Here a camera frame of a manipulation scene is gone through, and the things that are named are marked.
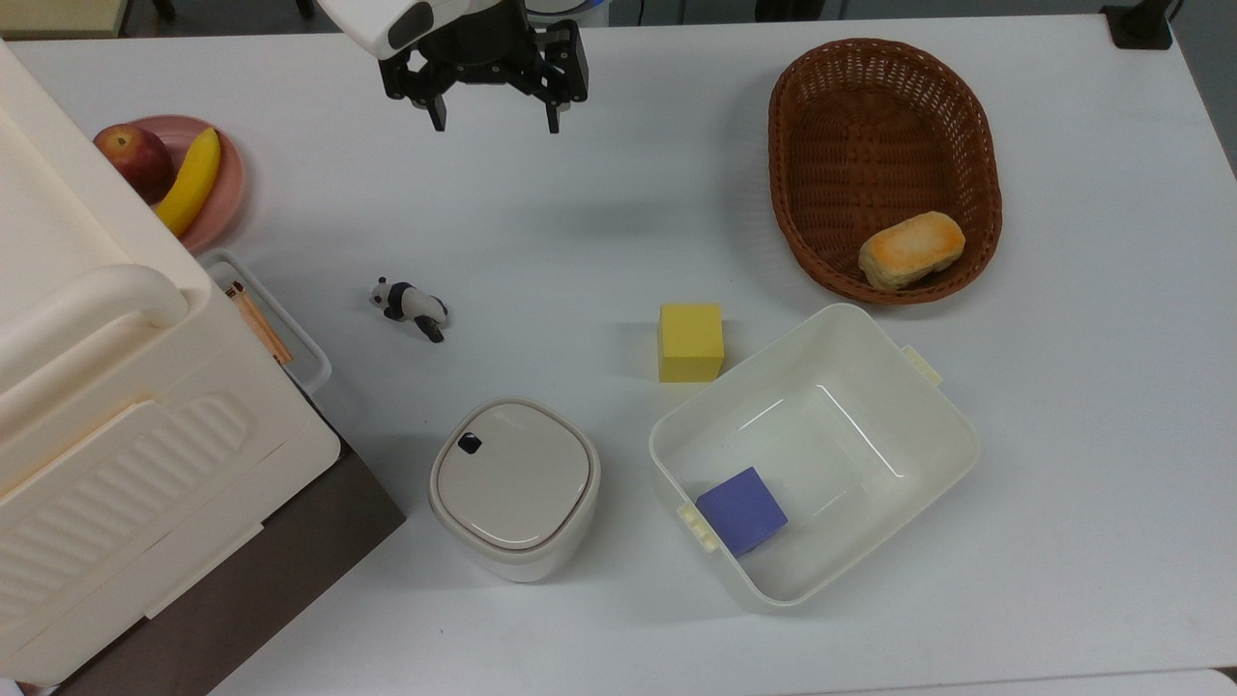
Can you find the small white lidded bin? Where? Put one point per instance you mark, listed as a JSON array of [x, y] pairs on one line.
[[512, 483]]

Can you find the light wooden table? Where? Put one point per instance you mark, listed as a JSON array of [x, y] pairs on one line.
[[58, 17]]

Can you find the purple cube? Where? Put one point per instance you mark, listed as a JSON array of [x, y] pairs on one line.
[[742, 509]]

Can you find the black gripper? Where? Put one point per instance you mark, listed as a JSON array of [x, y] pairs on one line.
[[483, 48]]

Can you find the orange pencil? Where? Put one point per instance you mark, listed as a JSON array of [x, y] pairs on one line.
[[259, 324]]

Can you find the yellow banana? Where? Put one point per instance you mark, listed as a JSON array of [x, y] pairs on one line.
[[193, 184]]

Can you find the red apple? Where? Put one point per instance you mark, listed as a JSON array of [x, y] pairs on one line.
[[135, 159]]

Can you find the white plastic bin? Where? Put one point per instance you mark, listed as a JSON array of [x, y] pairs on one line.
[[928, 435]]

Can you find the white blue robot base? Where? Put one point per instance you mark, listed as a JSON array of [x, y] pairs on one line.
[[580, 8]]

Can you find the black table clamp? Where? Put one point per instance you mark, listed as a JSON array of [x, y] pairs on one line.
[[1138, 24]]

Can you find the yellow cube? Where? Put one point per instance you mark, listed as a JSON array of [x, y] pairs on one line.
[[691, 343]]

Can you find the brown wicker basket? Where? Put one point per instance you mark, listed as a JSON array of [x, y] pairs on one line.
[[870, 126]]

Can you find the pink plate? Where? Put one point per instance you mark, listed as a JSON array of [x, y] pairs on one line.
[[224, 188]]

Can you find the bread roll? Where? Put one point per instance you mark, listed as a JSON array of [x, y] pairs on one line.
[[910, 249]]

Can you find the panda toy figure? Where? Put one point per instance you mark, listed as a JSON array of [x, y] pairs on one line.
[[411, 304]]

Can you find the cream plastic storage box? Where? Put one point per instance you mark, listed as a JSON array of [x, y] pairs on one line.
[[106, 416]]

